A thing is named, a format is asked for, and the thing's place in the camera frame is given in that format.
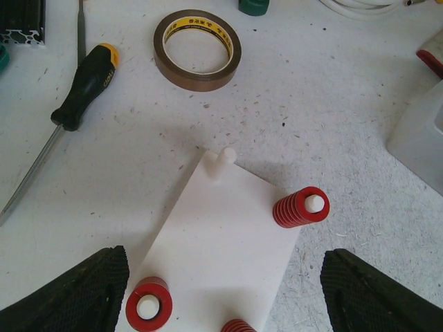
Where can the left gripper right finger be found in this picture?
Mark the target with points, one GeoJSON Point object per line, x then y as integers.
{"type": "Point", "coordinates": [359, 297]}

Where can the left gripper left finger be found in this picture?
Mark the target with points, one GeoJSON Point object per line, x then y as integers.
{"type": "Point", "coordinates": [87, 297]}

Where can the large red spring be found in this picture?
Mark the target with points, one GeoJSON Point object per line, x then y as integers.
{"type": "Point", "coordinates": [149, 305]}

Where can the short red spring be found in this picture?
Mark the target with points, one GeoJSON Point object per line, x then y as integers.
{"type": "Point", "coordinates": [237, 325]}
{"type": "Point", "coordinates": [306, 206]}

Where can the white peg base plate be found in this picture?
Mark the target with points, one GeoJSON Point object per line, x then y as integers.
{"type": "Point", "coordinates": [220, 251]}

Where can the large black orange screwdriver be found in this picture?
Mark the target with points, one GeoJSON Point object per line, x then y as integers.
{"type": "Point", "coordinates": [93, 75]}

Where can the clear plastic spring tray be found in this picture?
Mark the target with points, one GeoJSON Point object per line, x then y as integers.
{"type": "Point", "coordinates": [416, 140]}

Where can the green plastic case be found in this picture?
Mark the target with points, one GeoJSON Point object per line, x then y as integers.
{"type": "Point", "coordinates": [4, 58]}

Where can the white work glove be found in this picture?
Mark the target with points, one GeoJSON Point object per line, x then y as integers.
{"type": "Point", "coordinates": [431, 54]}

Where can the small yellow black screwdriver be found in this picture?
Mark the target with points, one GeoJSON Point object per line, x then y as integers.
{"type": "Point", "coordinates": [81, 32]}

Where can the black aluminium extrusion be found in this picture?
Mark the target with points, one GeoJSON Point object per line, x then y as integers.
{"type": "Point", "coordinates": [23, 22]}

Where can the brown tape roll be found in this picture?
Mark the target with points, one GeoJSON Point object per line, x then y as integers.
{"type": "Point", "coordinates": [196, 50]}

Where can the green clamp tool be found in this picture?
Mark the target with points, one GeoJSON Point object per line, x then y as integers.
{"type": "Point", "coordinates": [253, 7]}

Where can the white cable spool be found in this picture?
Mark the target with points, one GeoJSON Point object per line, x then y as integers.
{"type": "Point", "coordinates": [365, 10]}

